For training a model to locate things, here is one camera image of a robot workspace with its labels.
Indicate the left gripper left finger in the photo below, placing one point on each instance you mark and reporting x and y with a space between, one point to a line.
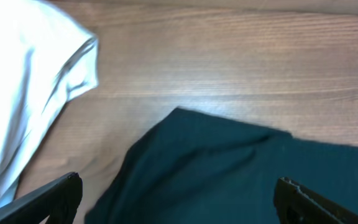
55 202

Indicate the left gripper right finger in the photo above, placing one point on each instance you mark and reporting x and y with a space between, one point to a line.
296 204

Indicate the black t-shirt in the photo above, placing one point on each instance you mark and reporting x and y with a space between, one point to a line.
196 168

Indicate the beige folded trousers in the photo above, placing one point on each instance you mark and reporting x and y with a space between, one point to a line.
46 59

